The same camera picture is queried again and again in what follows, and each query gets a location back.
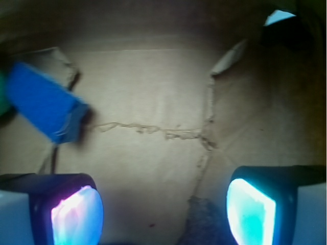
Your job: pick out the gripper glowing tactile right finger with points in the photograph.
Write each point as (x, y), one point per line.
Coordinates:
(277, 204)

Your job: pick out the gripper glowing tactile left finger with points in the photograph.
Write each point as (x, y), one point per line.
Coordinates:
(50, 209)

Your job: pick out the blue foam block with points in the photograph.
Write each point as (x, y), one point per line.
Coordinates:
(48, 106)

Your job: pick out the green rubber ball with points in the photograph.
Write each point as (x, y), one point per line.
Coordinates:
(5, 102)

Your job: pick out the brown paper bag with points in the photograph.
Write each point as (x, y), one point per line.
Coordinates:
(181, 93)

